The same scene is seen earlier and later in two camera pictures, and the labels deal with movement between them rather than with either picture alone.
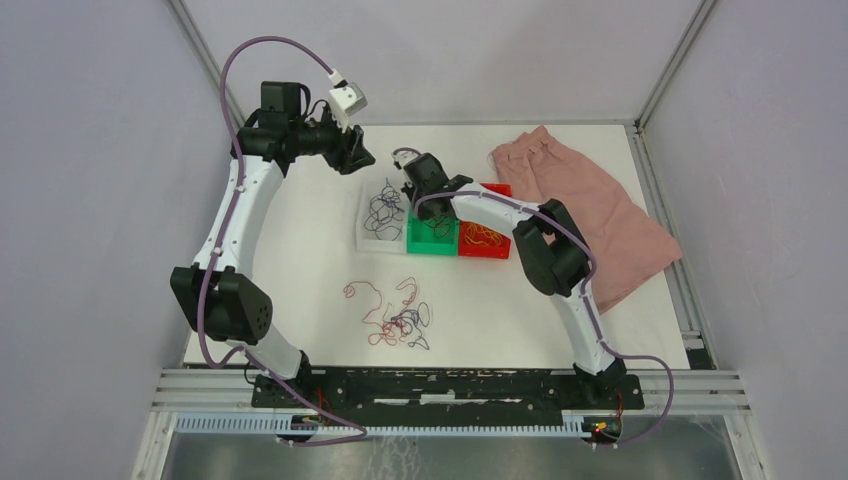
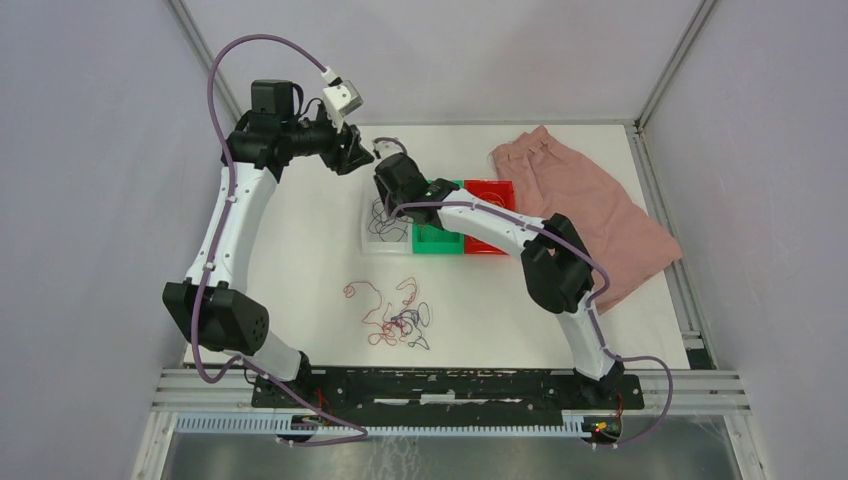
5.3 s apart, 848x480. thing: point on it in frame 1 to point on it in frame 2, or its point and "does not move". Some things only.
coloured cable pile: x=400 y=326 does not move
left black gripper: x=349 y=154 does not move
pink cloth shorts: x=627 y=250 does not move
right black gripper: x=424 y=213 to x=388 y=201
